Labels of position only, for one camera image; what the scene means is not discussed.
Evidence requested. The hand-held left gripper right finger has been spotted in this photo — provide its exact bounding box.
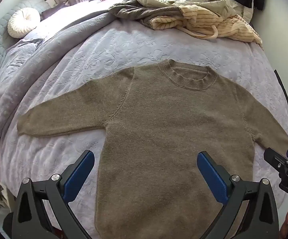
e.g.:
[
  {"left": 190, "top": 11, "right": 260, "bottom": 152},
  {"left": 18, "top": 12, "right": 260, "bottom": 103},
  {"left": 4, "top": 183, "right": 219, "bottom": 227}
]
[{"left": 197, "top": 151, "right": 280, "bottom": 239}]

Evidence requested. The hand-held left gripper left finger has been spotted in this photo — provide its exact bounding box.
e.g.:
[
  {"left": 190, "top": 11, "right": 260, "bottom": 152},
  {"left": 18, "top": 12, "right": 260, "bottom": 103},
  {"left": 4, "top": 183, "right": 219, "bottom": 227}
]
[{"left": 11, "top": 150, "right": 95, "bottom": 239}]

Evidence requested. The brown knit sweater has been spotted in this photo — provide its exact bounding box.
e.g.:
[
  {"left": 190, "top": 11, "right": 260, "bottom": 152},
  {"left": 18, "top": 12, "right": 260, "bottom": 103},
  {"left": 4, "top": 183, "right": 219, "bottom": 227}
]
[{"left": 17, "top": 59, "right": 288, "bottom": 239}]

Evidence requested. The lavender embossed blanket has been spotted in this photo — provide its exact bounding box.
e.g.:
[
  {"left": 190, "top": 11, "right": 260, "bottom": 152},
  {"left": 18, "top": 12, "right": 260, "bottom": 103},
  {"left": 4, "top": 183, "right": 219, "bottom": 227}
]
[{"left": 0, "top": 0, "right": 288, "bottom": 239}]

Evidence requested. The cream striped garment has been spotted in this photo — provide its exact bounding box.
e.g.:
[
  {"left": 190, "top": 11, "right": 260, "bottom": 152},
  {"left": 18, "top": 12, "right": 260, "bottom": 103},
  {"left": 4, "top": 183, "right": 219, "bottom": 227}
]
[{"left": 150, "top": 5, "right": 263, "bottom": 48}]

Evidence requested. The round white pillow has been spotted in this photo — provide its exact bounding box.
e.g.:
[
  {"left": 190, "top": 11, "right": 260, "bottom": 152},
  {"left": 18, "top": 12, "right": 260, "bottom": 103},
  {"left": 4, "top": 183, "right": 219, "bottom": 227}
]
[{"left": 7, "top": 8, "right": 41, "bottom": 39}]

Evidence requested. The grey garment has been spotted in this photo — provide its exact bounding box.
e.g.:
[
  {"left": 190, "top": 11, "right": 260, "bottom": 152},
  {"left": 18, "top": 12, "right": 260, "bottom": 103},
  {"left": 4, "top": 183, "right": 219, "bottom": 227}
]
[{"left": 108, "top": 0, "right": 185, "bottom": 28}]

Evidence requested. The black strap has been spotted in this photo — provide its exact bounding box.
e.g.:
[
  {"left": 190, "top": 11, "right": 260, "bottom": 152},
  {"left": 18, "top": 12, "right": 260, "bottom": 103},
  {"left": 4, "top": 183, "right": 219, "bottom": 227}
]
[{"left": 274, "top": 70, "right": 288, "bottom": 105}]

